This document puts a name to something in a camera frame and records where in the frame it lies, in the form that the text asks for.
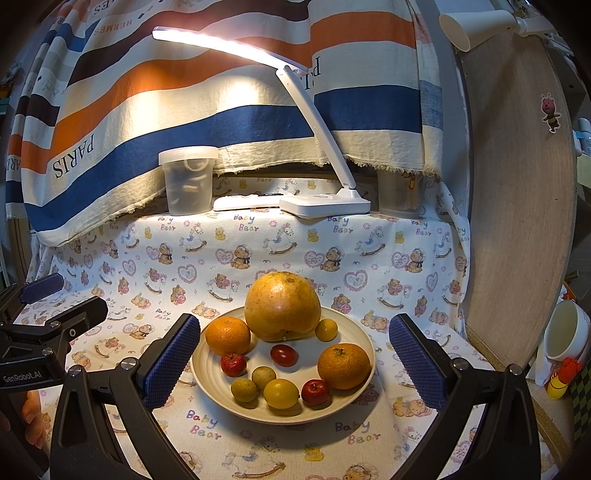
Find white desk lamp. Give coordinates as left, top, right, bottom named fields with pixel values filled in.
left=152, top=25, right=371, bottom=220

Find white cone lamp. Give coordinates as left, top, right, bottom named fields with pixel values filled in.
left=438, top=10, right=555, bottom=51

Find small red apple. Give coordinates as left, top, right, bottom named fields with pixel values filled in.
left=301, top=379, right=332, bottom=408
left=220, top=353, right=247, bottom=377

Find translucent plastic cup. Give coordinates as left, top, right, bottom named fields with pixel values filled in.
left=378, top=168, right=426, bottom=220

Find striped cloth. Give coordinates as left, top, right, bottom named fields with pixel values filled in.
left=4, top=0, right=446, bottom=247

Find cream plate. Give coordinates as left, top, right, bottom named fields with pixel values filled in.
left=190, top=305, right=376, bottom=423

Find clear plastic container with lid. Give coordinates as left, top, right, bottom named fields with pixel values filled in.
left=158, top=147, right=219, bottom=216

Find round wooden board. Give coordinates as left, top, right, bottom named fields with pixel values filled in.
left=450, top=28, right=578, bottom=374

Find large yellow grapefruit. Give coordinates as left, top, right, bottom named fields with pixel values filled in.
left=244, top=271, right=322, bottom=342

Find white bottle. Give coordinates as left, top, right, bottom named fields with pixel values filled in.
left=573, top=117, right=591, bottom=158

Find small yellow citrus fruit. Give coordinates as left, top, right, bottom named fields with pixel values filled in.
left=263, top=378, right=301, bottom=410
left=315, top=318, right=339, bottom=343

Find cartoon sticker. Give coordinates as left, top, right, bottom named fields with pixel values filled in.
left=540, top=92, right=561, bottom=134

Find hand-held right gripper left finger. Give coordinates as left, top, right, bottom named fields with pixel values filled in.
left=50, top=313, right=202, bottom=480

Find red cherry tomato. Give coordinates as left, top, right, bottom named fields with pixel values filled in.
left=270, top=344, right=297, bottom=367

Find person's left hand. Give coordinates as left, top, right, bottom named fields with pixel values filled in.
left=21, top=390, right=49, bottom=448

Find small green fruit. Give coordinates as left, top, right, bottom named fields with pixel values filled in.
left=231, top=377, right=258, bottom=403
left=252, top=366, right=277, bottom=391

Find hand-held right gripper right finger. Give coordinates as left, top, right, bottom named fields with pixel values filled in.
left=388, top=313, right=542, bottom=480

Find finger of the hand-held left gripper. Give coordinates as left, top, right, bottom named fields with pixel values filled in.
left=14, top=295, right=109, bottom=337
left=21, top=272, right=65, bottom=303

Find orange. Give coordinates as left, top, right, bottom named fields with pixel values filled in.
left=205, top=316, right=252, bottom=356
left=318, top=343, right=371, bottom=391

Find yellow toy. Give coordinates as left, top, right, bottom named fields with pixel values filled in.
left=546, top=357, right=583, bottom=401

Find white remote control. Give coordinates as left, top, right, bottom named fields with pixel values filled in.
left=213, top=194, right=287, bottom=212

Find white mug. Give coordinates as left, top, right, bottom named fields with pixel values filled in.
left=542, top=300, right=591, bottom=363

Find bear printed cloth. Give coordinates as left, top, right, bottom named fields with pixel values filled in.
left=14, top=173, right=555, bottom=480

